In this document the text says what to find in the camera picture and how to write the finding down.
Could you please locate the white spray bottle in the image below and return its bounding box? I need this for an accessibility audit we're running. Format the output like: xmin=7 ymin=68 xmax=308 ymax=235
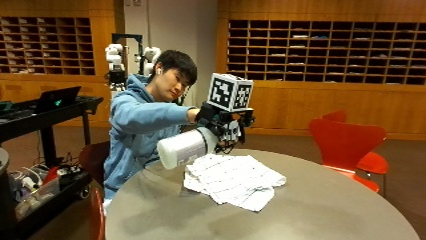
xmin=156 ymin=126 xmax=221 ymax=170

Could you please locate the white checked cloth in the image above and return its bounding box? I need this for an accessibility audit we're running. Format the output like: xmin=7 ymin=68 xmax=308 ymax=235
xmin=183 ymin=153 xmax=288 ymax=213

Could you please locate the wooden pigeonhole shelf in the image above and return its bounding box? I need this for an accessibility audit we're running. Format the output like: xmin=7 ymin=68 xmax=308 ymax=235
xmin=0 ymin=16 xmax=98 ymax=76
xmin=227 ymin=19 xmax=426 ymax=86

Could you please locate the white marker cube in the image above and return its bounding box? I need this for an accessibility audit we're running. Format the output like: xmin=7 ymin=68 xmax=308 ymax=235
xmin=206 ymin=72 xmax=255 ymax=113

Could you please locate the black laptop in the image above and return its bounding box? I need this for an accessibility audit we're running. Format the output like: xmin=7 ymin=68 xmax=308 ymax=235
xmin=34 ymin=85 xmax=83 ymax=114

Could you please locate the the person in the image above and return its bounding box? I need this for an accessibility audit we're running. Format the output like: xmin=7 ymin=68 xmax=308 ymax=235
xmin=103 ymin=49 xmax=203 ymax=211

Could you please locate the dark red chair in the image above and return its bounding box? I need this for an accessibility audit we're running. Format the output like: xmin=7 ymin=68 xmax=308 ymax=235
xmin=79 ymin=140 xmax=112 ymax=188

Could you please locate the black equipment cart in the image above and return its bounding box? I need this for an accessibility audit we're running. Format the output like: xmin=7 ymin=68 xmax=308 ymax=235
xmin=0 ymin=95 xmax=106 ymax=240

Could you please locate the clear plastic bin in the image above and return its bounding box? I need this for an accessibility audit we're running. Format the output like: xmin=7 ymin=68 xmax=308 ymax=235
xmin=12 ymin=176 xmax=62 ymax=221

